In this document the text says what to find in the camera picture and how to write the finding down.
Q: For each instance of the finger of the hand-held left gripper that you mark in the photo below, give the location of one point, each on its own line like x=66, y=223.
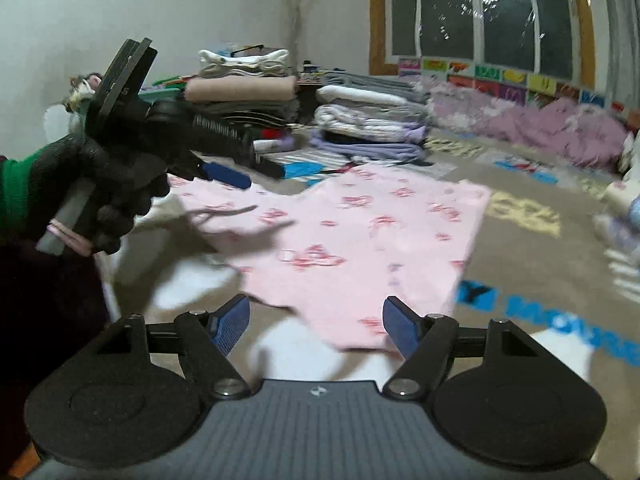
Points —
x=227, y=176
x=270, y=166

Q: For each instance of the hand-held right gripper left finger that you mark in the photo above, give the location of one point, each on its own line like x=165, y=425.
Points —
x=230, y=322

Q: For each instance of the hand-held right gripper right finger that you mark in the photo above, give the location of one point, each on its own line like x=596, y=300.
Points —
x=402, y=327

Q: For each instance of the pink printed garment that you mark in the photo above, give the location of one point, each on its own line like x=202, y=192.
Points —
x=360, y=240

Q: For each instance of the clothes stack with beige sweater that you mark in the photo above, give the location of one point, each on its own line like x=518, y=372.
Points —
x=240, y=90

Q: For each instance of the clothes stack with grey towel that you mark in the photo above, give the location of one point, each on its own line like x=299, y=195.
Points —
x=370, y=115

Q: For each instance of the pile of mixed clothes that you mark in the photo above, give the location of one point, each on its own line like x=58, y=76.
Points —
x=80, y=90

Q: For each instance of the person's left hand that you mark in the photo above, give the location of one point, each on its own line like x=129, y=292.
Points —
x=120, y=175

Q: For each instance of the cluttered wooden desk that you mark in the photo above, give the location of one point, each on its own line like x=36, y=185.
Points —
x=312, y=67

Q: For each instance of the pink elastic band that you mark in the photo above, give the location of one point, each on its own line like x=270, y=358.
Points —
x=70, y=235

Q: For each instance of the person's dark maroon clothing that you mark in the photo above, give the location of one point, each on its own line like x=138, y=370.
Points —
x=45, y=335

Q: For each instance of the wooden framed window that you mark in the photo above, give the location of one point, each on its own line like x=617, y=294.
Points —
x=450, y=15

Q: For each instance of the colourful alphabet foam mat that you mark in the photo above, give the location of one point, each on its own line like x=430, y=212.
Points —
x=500, y=77

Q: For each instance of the cream sequined sweatshirt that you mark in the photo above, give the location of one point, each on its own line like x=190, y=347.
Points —
x=620, y=205

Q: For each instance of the purple floral quilt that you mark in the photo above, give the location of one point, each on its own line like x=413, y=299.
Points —
x=550, y=125

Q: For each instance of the white crumpled quilt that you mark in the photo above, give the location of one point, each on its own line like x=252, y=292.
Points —
x=632, y=155

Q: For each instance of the grey curtain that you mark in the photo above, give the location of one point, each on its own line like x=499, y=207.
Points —
x=620, y=20

